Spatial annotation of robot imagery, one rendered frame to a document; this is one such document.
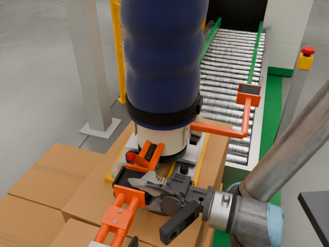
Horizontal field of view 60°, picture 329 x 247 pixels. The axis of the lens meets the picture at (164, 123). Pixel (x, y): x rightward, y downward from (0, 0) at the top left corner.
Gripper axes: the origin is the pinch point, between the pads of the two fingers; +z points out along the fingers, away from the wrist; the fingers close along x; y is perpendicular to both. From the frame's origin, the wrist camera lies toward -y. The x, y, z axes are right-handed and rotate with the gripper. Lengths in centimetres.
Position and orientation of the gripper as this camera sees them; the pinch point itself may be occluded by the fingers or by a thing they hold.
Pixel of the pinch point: (131, 192)
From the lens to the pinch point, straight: 75.9
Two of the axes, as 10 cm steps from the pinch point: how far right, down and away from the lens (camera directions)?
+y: 3.2, -5.7, 7.5
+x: 0.0, -8.0, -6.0
